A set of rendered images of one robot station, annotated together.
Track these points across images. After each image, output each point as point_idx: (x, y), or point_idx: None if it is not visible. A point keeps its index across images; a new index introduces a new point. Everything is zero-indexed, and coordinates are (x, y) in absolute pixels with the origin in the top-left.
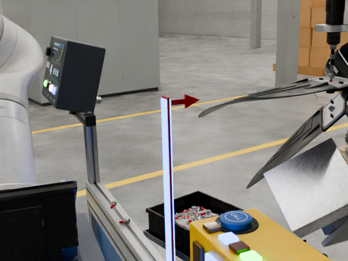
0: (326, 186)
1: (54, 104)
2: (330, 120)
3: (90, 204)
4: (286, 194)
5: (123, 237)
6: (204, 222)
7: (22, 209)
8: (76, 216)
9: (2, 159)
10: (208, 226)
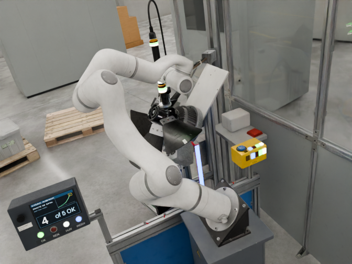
0: (187, 146)
1: (85, 224)
2: (162, 133)
3: (119, 248)
4: (185, 156)
5: (174, 216)
6: (241, 153)
7: None
8: (184, 215)
9: (218, 191)
10: (245, 151)
